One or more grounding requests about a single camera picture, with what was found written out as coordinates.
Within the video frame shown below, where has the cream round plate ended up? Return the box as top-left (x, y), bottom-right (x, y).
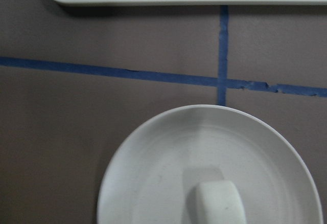
top-left (97, 105), bottom-right (323, 223)

